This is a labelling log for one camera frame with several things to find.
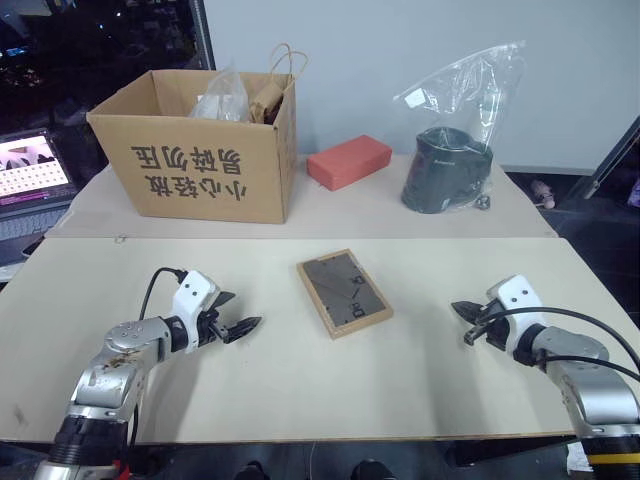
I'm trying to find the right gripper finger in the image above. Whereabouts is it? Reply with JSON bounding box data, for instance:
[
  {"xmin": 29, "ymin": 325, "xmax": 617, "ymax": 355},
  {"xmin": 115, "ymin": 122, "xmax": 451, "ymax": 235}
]
[
  {"xmin": 463, "ymin": 319, "xmax": 497, "ymax": 347},
  {"xmin": 450, "ymin": 299, "xmax": 487, "ymax": 327}
]

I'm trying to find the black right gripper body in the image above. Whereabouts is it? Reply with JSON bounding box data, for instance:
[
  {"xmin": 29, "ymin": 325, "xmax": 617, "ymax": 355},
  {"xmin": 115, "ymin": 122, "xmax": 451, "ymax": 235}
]
[{"xmin": 480, "ymin": 298, "xmax": 514, "ymax": 354}]

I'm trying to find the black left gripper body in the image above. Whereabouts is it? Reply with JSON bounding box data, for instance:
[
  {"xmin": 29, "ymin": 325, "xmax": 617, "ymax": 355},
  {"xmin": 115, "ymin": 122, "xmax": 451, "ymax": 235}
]
[{"xmin": 196, "ymin": 304, "xmax": 227, "ymax": 347}]

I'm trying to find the laptop computer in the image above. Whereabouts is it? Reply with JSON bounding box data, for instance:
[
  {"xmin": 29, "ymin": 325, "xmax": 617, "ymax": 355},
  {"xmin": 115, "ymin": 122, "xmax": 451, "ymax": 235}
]
[{"xmin": 0, "ymin": 128, "xmax": 79, "ymax": 271}]

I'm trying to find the printed cardboard box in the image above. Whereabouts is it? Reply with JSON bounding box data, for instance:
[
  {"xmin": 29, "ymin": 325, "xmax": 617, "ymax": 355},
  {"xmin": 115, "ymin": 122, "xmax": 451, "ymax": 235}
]
[{"xmin": 85, "ymin": 69, "xmax": 298, "ymax": 226}]

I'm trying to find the black electric kettle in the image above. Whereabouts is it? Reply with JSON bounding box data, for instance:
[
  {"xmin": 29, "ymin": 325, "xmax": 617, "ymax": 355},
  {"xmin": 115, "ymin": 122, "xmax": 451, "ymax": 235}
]
[{"xmin": 399, "ymin": 126, "xmax": 495, "ymax": 216}]

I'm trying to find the small pink object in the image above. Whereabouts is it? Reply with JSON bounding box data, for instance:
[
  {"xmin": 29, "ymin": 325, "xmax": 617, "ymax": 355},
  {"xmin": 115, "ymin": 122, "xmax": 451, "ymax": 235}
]
[{"xmin": 530, "ymin": 179, "xmax": 558, "ymax": 210}]

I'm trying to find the red rectangular box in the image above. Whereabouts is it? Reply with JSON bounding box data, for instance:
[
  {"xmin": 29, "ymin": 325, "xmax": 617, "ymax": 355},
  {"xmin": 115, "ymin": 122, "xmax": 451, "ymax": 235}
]
[{"xmin": 306, "ymin": 133, "xmax": 393, "ymax": 192}]

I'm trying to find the brown paper bag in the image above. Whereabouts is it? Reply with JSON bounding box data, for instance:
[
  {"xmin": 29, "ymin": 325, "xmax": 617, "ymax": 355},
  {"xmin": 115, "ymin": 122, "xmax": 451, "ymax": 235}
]
[{"xmin": 248, "ymin": 42, "xmax": 310, "ymax": 125}]

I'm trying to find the crumpled clear plastic bag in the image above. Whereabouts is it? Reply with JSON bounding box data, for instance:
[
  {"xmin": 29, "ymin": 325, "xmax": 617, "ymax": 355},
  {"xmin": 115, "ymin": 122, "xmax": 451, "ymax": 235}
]
[{"xmin": 188, "ymin": 61, "xmax": 250, "ymax": 123}]

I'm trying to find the grey metal slanted bar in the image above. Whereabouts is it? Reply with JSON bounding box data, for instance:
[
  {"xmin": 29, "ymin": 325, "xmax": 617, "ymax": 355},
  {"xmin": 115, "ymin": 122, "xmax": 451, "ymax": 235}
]
[{"xmin": 568, "ymin": 113, "xmax": 640, "ymax": 202}]

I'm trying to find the large clear zip bag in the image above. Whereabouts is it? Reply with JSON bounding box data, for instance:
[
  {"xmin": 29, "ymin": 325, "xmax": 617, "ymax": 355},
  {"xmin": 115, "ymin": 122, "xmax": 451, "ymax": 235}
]
[{"xmin": 392, "ymin": 40, "xmax": 528, "ymax": 214}]

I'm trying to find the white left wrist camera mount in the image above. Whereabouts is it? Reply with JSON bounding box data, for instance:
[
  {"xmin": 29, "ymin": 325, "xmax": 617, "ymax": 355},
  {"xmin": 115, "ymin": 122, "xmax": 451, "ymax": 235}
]
[{"xmin": 171, "ymin": 270, "xmax": 223, "ymax": 355}]

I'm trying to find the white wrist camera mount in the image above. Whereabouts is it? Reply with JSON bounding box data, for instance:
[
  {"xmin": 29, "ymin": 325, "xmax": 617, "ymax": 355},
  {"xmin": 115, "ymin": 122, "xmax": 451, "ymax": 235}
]
[
  {"xmin": 171, "ymin": 270, "xmax": 223, "ymax": 355},
  {"xmin": 485, "ymin": 273, "xmax": 544, "ymax": 362}
]

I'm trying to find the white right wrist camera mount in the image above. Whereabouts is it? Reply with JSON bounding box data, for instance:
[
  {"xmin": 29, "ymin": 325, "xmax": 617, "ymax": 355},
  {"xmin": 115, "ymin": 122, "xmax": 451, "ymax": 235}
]
[{"xmin": 485, "ymin": 273, "xmax": 544, "ymax": 362}]

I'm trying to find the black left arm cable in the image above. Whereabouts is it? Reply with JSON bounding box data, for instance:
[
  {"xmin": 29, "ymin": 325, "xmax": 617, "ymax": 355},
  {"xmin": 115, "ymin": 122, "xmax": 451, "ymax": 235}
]
[{"xmin": 138, "ymin": 267, "xmax": 188, "ymax": 322}]

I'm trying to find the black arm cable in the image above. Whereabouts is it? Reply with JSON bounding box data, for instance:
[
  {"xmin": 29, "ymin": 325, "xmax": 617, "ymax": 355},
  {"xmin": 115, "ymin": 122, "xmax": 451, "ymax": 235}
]
[
  {"xmin": 480, "ymin": 305, "xmax": 640, "ymax": 384},
  {"xmin": 138, "ymin": 267, "xmax": 188, "ymax": 322}
]

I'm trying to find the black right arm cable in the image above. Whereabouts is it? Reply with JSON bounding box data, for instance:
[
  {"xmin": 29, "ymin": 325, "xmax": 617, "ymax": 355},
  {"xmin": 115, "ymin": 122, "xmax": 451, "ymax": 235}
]
[{"xmin": 480, "ymin": 305, "xmax": 640, "ymax": 384}]

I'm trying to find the wooden picture frame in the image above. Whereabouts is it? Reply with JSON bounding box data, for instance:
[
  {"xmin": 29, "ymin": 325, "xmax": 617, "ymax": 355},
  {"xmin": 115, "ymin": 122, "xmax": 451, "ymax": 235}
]
[{"xmin": 295, "ymin": 247, "xmax": 395, "ymax": 342}]

